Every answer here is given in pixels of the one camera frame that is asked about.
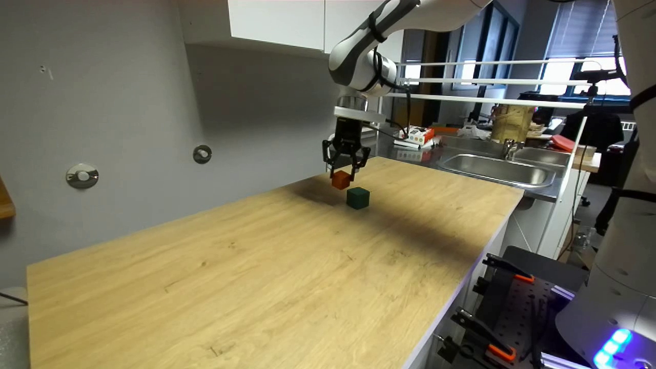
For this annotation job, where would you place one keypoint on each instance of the orange cube block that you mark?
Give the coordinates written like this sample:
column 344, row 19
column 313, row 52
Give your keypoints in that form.
column 341, row 178

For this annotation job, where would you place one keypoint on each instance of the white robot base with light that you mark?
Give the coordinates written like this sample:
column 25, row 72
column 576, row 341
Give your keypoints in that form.
column 612, row 320

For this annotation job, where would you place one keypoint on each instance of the round wall socket left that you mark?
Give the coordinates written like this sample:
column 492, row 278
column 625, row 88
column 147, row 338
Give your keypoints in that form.
column 83, row 177

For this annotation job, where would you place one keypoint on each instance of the black camera on tripod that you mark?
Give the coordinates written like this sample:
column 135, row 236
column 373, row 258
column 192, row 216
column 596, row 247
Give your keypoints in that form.
column 600, row 83

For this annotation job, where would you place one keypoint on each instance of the stainless steel sink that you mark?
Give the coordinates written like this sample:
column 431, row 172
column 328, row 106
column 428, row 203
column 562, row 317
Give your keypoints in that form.
column 498, row 170

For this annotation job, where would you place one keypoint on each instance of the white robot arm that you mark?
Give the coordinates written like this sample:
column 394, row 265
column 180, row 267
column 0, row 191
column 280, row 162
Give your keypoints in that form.
column 356, row 61

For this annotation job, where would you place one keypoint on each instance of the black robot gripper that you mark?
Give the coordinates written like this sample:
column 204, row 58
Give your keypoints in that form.
column 344, row 148

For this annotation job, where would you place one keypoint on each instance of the red white box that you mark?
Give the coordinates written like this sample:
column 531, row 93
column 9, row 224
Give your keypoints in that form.
column 415, row 135

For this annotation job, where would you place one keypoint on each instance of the black clamp with orange tips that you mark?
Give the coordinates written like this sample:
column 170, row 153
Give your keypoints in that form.
column 514, row 324

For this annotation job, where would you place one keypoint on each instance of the green cube block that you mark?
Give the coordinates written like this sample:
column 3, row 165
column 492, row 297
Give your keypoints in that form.
column 358, row 197

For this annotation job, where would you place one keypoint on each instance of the round wall knob right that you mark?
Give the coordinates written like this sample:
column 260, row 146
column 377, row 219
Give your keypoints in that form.
column 201, row 153

